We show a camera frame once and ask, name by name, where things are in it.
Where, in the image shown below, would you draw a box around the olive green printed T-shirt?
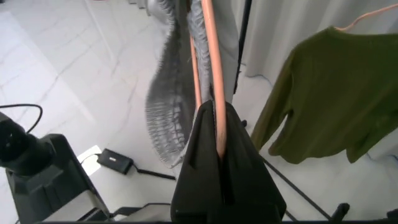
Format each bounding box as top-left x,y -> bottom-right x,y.
250,26 -> 398,165

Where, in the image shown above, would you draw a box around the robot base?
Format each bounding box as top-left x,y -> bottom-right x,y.
0,111 -> 111,224

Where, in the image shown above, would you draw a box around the pale grey garment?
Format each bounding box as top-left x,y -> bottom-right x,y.
144,0 -> 240,170

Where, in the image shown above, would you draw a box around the white curtain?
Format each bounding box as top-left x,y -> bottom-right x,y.
129,0 -> 398,88

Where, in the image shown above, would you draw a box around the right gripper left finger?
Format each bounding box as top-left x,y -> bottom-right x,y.
170,100 -> 223,223

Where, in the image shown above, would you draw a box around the black power adapter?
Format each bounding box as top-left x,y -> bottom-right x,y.
96,148 -> 177,181

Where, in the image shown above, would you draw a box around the pink clothes hanger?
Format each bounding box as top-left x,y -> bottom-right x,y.
334,2 -> 398,32
188,0 -> 228,160

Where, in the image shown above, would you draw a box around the black cable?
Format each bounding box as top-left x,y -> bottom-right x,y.
0,104 -> 44,134

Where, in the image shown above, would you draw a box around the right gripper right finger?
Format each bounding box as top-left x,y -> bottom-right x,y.
222,101 -> 287,223

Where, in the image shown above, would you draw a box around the black clothes rack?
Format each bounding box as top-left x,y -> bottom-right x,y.
233,0 -> 398,222

